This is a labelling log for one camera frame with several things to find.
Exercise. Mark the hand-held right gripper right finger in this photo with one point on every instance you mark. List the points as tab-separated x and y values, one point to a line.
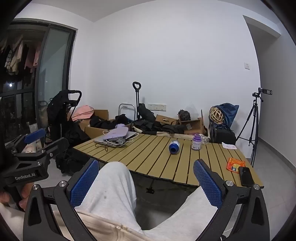
208	185

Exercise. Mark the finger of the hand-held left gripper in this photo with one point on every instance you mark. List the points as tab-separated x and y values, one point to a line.
56	146
34	135

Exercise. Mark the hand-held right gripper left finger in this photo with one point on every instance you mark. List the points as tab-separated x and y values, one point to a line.
83	184

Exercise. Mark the blue bottle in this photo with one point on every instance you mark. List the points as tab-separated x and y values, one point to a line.
174	146

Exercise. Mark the person's left hand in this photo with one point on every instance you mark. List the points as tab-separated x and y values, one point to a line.
25	195

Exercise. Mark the black floor bag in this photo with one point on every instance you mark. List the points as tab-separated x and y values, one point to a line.
69	160

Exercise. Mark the person's left leg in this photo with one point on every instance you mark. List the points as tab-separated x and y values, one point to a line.
111	185

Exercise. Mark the person's leg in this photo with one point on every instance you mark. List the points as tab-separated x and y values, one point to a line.
185	220
111	185

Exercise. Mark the orange packet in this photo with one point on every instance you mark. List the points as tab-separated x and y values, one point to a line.
234	165

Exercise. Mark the black stroller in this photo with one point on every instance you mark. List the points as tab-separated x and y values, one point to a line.
61	111

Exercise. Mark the black phone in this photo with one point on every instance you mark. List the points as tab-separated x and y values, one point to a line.
245	176

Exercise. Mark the large open cardboard box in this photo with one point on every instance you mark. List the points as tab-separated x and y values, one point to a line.
93	129

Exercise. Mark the person's right leg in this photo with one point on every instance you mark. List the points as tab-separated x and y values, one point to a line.
185	220

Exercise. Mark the pink cloth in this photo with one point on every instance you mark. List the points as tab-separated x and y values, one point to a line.
82	112

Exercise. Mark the white paper slip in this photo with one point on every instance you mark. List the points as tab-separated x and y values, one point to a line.
229	146

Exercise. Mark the white bottle with purple lid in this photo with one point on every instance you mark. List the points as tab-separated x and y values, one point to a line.
196	141

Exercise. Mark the clear plastic bottle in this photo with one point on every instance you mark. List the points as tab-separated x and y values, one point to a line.
205	139

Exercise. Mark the cream jacket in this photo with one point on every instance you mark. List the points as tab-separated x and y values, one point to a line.
104	228

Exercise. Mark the silver laptop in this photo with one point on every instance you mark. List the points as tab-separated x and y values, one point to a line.
114	140

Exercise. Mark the purple pouch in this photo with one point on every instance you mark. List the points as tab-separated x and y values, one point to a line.
115	134

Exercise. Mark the cardboard box with dark fur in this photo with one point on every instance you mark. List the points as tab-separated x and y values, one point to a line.
194	127

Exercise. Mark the sliding glass door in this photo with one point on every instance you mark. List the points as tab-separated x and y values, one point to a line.
53	67

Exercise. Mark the woven rattan ball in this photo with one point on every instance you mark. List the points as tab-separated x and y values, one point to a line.
217	115

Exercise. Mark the black tripod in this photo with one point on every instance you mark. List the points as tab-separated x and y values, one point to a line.
251	125

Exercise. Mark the dark furry bundle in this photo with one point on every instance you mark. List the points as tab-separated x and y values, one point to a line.
184	114

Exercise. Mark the blue bag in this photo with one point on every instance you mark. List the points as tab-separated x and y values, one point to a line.
229	112

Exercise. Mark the hanging clothes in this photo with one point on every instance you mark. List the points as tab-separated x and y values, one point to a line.
19	56

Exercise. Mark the cardboard boxes with clothes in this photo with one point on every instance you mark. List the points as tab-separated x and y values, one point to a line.
150	127

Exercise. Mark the metal folding cart frame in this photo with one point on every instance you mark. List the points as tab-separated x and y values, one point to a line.
126	110

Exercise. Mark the white wall socket strip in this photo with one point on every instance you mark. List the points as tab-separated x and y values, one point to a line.
157	106

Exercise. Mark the black camera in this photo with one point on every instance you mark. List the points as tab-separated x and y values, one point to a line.
265	91

